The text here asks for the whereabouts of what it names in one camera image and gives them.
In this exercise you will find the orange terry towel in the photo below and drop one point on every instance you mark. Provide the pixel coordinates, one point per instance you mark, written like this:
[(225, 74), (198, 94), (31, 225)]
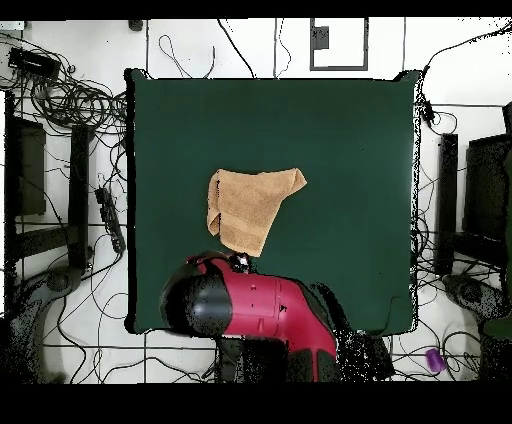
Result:
[(248, 204)]

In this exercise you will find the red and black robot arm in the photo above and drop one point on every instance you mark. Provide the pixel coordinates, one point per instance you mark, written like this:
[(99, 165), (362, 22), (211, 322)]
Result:
[(264, 308)]

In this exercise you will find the dark green table cloth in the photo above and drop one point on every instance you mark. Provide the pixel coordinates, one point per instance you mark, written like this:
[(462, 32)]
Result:
[(320, 160)]

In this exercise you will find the black power strip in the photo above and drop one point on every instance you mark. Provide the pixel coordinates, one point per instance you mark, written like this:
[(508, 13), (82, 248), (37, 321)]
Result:
[(107, 210)]

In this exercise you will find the small grey plate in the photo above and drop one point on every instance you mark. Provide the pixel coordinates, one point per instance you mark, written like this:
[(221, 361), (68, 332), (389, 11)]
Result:
[(321, 38)]

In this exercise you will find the black power adapter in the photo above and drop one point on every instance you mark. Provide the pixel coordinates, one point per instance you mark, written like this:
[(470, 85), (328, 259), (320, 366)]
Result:
[(428, 112)]

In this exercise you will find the grey chair base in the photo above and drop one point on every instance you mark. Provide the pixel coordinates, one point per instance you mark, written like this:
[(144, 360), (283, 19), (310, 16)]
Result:
[(464, 288), (60, 280)]

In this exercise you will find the small black plug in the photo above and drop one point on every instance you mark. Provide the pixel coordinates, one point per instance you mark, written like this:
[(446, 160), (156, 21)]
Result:
[(136, 25)]

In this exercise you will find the black rectangular box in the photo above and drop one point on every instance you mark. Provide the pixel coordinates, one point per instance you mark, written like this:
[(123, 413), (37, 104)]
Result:
[(34, 62)]

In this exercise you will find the grey rectangular frame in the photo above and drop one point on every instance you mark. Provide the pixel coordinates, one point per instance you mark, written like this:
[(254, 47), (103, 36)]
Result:
[(340, 68)]

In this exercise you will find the black furniture frame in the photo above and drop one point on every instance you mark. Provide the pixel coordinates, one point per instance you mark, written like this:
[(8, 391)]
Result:
[(448, 180), (78, 180)]

